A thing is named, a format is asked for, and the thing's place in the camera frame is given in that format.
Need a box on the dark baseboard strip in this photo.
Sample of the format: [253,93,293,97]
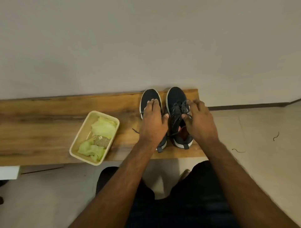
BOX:
[208,99,301,111]

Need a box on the cream plastic mesh basket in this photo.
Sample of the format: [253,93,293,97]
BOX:
[69,111,120,166]

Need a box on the person's left forearm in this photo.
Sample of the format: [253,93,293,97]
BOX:
[68,138,163,228]

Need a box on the person's right forearm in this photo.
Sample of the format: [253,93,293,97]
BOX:
[197,137,300,228]

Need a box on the dark sneaker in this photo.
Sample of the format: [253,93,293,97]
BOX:
[139,89,168,153]
[166,87,194,150]

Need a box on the person's right hand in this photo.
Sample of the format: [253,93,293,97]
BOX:
[181,99,221,146]

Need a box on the person's left hand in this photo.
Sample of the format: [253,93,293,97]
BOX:
[139,98,170,148]

